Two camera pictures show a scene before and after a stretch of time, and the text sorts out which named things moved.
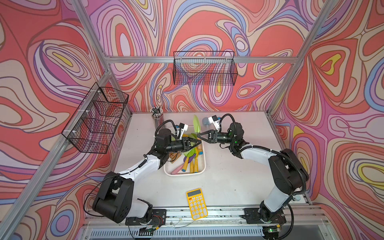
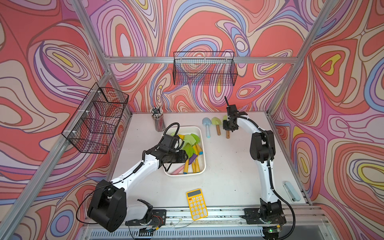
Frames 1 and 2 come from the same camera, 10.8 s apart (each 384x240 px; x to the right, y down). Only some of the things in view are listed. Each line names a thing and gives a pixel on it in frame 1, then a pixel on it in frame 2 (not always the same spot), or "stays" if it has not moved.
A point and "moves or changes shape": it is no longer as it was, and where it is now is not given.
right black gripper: (209, 141) to (226, 127)
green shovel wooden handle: (197, 126) moves or changes shape
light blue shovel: (205, 121) stays
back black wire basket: (204, 68) stays
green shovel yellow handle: (187, 154) stays
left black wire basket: (91, 128) stays
